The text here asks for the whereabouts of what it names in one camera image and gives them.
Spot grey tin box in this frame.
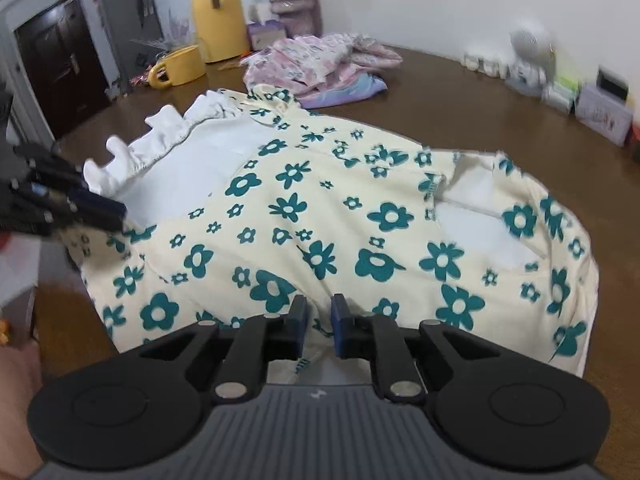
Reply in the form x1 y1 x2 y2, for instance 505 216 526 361
575 84 634 146

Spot white astronaut robot figurine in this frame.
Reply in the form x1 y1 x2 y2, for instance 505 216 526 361
506 21 556 98

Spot green white small boxes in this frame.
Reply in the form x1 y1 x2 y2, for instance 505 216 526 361
541 76 582 115

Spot black small box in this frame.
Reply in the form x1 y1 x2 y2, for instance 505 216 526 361
597 66 629 102

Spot white small connectors row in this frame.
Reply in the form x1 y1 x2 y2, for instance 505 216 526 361
461 52 509 79

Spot blue purple garment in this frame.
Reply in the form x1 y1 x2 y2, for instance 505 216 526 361
297 73 388 110

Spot yellow mug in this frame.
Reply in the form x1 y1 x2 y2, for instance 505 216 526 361
148 46 206 90

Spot pink knitted vase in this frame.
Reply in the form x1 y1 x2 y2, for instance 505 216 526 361
269 0 318 37

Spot pink floral garment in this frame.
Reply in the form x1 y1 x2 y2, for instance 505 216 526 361
243 34 402 100

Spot cream green-flower garment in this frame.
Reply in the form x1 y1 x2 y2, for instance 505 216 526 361
63 86 599 382

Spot dark wooden door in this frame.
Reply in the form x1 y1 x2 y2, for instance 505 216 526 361
15 0 111 140

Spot yellow thermos jug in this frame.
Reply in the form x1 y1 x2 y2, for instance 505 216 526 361
192 0 250 64

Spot purple tissue box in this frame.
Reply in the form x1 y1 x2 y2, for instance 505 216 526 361
247 20 288 52

